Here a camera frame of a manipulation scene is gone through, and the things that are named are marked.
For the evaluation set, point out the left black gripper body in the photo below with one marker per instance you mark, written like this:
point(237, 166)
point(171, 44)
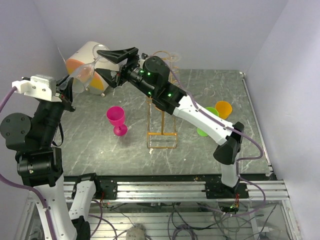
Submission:
point(66, 101)

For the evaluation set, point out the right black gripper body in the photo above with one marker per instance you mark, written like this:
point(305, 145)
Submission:
point(130, 70)

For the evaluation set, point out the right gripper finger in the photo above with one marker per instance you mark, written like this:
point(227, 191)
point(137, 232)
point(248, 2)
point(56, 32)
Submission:
point(117, 56)
point(111, 77)

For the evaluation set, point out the clear flute wine glass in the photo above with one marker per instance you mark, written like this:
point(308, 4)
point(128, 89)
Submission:
point(83, 73)

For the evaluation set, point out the clear round wine glass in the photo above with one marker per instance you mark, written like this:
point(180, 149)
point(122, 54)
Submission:
point(174, 57)

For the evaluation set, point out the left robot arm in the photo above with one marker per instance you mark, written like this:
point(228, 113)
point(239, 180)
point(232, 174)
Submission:
point(39, 158)

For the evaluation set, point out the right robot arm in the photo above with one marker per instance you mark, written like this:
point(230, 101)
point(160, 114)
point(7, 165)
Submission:
point(151, 77)

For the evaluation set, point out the cream round drawer box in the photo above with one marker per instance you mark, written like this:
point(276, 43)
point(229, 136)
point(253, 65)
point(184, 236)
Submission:
point(92, 67)

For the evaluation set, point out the magenta plastic goblet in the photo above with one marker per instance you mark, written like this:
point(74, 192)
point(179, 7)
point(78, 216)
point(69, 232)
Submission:
point(116, 117)

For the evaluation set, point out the clear glass tumbler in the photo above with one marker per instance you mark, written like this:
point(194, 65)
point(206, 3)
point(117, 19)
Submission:
point(209, 92)

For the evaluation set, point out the orange plastic goblet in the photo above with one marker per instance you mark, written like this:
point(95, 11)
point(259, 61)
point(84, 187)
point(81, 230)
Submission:
point(224, 109)

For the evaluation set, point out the grey fuzzy ball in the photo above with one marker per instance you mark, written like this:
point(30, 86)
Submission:
point(137, 232)

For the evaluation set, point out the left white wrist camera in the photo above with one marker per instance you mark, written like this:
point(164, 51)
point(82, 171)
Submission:
point(39, 86)

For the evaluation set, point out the gold wire wine glass rack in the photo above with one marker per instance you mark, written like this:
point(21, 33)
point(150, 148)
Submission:
point(161, 130)

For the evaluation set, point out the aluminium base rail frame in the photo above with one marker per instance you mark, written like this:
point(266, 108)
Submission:
point(191, 191)

